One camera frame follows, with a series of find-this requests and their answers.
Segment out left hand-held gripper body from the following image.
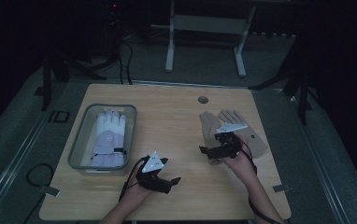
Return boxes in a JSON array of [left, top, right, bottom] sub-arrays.
[[135, 150, 173, 195]]

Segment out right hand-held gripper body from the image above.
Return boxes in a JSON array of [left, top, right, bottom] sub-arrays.
[[208, 122, 249, 161]]

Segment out plain beige glove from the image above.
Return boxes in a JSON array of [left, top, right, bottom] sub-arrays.
[[198, 111, 225, 165]]

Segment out beige glove with dark button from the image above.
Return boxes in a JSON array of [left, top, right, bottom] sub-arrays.
[[218, 109, 269, 159]]

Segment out purple and white glove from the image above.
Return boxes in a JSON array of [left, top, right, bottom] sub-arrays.
[[90, 109, 128, 169]]

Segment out clear plastic bin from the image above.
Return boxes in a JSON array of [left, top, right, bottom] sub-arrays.
[[67, 103, 138, 175]]

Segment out person's left hand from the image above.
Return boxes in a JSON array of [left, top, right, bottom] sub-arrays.
[[123, 175, 154, 203]]

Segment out person's right hand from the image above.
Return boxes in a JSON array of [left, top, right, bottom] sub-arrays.
[[222, 133, 258, 185]]

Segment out grey tape piece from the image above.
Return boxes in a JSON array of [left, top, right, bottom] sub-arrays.
[[272, 184, 293, 193], [38, 185, 61, 198]]

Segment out black tripod stand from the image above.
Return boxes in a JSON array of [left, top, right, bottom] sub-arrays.
[[249, 36, 317, 126], [34, 52, 107, 112]]

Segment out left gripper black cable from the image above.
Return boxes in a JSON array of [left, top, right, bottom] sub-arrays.
[[118, 156, 150, 203]]

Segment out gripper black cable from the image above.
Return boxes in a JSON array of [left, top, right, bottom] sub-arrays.
[[240, 146, 282, 224], [118, 156, 150, 203]]

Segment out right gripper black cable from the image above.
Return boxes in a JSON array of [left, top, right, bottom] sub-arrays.
[[240, 146, 282, 224]]

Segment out black floor cables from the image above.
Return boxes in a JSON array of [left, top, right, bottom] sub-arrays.
[[116, 39, 135, 86]]

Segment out white metal stand frame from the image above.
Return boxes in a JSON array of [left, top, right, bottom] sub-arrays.
[[150, 0, 257, 78]]

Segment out black cable loop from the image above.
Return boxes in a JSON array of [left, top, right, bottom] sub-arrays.
[[25, 162, 56, 189]]

